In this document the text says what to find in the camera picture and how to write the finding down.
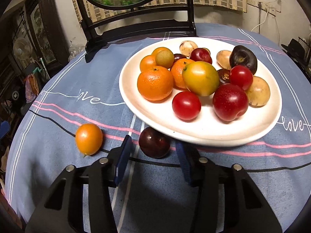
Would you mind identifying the pale yellow round fruit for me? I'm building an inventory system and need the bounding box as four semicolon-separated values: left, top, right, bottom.
216;50;232;70

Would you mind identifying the dark red plum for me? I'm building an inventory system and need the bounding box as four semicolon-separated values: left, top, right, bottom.
138;127;171;159

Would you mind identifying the small red tomato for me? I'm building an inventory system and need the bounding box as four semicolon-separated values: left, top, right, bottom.
172;91;201;121

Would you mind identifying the small orange kumquat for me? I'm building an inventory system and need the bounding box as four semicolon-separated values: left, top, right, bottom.
75;124;103;156

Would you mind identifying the white oval plate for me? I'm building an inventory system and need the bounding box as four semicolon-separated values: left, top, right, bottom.
119;38;282;147

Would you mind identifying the orange mandarin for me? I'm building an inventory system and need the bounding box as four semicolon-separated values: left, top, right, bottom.
140;55;156;72
137;66;174;102

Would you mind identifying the red cherry tomato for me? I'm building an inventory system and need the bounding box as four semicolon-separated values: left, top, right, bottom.
229;65;253;90

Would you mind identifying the white electric fan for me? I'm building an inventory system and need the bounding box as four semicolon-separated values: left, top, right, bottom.
13;37;32;61

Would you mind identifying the dark purple mangosteen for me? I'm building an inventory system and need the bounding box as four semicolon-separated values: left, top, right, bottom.
229;45;258;75

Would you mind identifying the small dark plum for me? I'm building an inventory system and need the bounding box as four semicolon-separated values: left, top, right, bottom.
174;54;187;62

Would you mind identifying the large red plum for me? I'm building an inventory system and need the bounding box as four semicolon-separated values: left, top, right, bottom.
212;83;249;122

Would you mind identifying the orange yellow tomato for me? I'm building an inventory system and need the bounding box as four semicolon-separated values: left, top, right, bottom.
151;47;169;56

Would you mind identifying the wall power strip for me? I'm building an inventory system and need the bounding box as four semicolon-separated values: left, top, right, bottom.
247;0;281;16

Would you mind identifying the yellow green tomato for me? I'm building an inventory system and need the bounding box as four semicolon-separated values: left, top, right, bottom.
182;61;220;97

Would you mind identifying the framed wall painting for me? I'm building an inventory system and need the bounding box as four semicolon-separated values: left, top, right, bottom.
25;0;69;69

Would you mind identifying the small green-tan longan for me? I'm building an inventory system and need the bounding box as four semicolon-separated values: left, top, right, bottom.
155;50;175;69

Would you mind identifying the black hat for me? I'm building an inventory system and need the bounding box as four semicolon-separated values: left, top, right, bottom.
281;38;305;60

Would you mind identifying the orange round fruit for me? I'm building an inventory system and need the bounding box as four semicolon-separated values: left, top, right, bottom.
170;58;193;89

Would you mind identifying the striped tan melon fruit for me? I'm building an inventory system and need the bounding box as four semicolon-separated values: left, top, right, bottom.
179;41;198;57

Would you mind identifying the round goldfish screen ornament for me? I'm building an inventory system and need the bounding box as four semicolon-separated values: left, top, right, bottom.
76;0;197;63

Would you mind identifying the dark brown passion fruit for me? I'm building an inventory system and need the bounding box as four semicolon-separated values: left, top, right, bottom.
217;68;230;85

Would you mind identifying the large tan round fruit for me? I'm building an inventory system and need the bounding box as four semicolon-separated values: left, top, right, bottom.
245;76;270;107

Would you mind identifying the blue striped tablecloth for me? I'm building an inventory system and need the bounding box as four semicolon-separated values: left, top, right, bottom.
1;24;310;232

